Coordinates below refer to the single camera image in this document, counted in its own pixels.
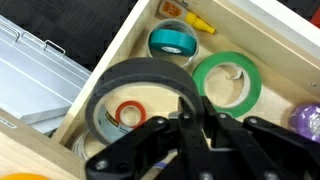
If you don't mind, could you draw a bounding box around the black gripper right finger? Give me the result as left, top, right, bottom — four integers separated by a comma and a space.
201, 96, 320, 180

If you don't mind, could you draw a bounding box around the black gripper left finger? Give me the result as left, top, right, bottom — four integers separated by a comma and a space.
84, 96, 215, 180

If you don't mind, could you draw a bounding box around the black masking tape roll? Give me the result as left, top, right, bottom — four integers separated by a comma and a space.
84, 57, 205, 146

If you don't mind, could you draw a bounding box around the blue tape roll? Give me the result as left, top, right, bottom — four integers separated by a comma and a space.
154, 161, 168, 170

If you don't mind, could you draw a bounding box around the small red tape roll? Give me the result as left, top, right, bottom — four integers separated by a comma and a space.
114, 100, 148, 130

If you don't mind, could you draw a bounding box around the purple tape roll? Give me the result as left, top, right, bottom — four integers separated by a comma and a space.
287, 102, 320, 145

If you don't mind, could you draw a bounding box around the white tape roll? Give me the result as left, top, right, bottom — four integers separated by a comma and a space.
70, 131, 101, 161

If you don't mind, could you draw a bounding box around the large green tape roll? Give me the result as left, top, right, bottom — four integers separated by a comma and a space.
191, 50, 263, 120

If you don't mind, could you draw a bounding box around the wooden drawer with white front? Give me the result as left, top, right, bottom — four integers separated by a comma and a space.
51, 0, 320, 180

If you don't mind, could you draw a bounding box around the wooden counter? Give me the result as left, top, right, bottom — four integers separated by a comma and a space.
0, 108, 88, 180

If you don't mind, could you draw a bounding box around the orange tape roll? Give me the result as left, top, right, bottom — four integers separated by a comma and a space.
0, 172, 51, 180

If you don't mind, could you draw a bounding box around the grey drawer cabinet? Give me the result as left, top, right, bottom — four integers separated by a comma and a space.
0, 14, 93, 136

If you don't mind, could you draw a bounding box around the yellow orange glue tube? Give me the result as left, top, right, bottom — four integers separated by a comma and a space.
158, 0, 217, 36

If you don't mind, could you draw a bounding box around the white label sticker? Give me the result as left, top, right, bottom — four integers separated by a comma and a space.
0, 116, 18, 130

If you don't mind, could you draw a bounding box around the metal handle on grey drawer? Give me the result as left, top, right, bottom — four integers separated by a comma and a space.
19, 31, 47, 51
0, 21, 21, 43
44, 39, 67, 57

